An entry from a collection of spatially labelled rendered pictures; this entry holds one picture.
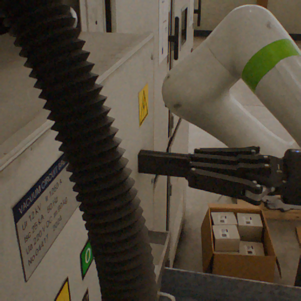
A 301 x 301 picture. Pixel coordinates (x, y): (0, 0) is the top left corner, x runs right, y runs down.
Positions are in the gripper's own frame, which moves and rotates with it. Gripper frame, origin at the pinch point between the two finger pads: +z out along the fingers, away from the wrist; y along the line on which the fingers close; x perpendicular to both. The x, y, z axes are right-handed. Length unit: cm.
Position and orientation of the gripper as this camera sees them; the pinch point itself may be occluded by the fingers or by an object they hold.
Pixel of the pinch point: (163, 163)
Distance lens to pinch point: 57.8
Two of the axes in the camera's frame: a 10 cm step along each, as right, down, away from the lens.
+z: -9.8, -0.9, 1.8
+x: 0.0, -9.0, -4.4
